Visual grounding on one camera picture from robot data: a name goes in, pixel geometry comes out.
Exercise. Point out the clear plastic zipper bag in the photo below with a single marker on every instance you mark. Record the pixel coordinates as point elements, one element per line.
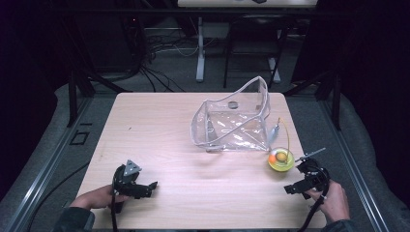
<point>232,119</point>

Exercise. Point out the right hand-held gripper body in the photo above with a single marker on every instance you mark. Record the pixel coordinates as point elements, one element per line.
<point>311,175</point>

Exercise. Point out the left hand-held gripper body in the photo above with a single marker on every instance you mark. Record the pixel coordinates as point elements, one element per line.
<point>126,182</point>

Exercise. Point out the round yellow-green toy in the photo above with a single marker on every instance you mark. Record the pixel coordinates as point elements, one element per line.
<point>281,159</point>

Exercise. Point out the black chair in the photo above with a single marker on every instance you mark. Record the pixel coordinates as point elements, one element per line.
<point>254,48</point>

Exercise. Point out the person's left hand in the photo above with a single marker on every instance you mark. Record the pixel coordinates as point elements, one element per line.
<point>96,198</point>

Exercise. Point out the white desk leg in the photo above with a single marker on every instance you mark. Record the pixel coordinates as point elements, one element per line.
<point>274,69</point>
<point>200,51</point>

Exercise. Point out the person's right hand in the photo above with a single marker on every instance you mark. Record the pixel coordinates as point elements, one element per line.
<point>332,201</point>

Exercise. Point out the black metal frame stand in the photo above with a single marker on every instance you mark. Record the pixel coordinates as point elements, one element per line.
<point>322,93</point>
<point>75,96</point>

